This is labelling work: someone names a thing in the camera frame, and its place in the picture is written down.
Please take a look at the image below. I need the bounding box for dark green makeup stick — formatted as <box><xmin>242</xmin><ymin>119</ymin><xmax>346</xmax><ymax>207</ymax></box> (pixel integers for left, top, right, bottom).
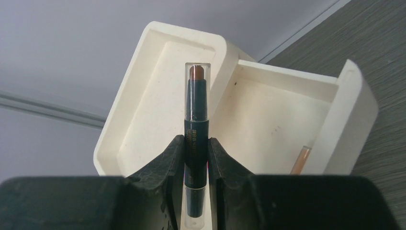
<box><xmin>184</xmin><ymin>63</ymin><xmax>211</xmax><ymax>230</ymax></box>

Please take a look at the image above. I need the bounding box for white drawer organizer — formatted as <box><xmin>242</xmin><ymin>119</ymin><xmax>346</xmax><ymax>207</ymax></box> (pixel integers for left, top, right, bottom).
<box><xmin>93</xmin><ymin>22</ymin><xmax>378</xmax><ymax>176</ymax></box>

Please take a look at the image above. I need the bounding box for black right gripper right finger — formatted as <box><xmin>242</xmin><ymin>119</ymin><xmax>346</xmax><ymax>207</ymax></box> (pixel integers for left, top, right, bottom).
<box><xmin>208</xmin><ymin>138</ymin><xmax>400</xmax><ymax>230</ymax></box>

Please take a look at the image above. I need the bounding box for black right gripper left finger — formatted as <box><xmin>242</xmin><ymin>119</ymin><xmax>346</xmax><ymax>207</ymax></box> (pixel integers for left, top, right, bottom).
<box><xmin>0</xmin><ymin>135</ymin><xmax>184</xmax><ymax>230</ymax></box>

